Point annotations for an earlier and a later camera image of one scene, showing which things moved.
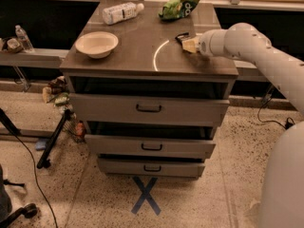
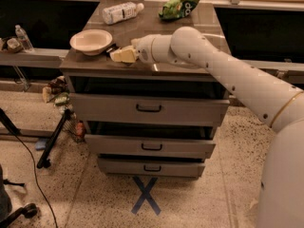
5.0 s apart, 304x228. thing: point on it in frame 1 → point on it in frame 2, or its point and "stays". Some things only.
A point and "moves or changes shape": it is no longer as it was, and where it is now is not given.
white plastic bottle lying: (115, 13) stays
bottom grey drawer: (151, 168) stays
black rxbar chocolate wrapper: (182, 37) moves or changes shape
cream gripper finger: (190, 46) → (126, 53)
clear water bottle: (24, 39) stays
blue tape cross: (145, 195) stays
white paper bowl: (97, 45) moves or changes shape
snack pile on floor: (56, 92) stays
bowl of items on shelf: (13, 46) stays
